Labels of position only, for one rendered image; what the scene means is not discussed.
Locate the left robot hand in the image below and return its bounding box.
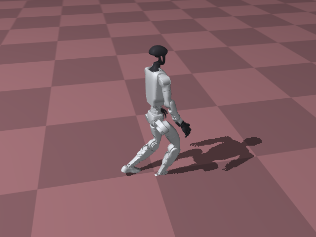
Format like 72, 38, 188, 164
161, 108, 168, 118

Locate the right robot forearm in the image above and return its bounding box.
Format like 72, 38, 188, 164
168, 100, 183, 125

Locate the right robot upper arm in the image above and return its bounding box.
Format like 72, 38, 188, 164
158, 74, 172, 108

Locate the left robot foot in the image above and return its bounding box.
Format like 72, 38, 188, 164
121, 165, 141, 173

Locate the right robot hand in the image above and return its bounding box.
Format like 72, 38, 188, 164
175, 121, 191, 137

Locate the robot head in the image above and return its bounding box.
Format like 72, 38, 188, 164
149, 45, 168, 72

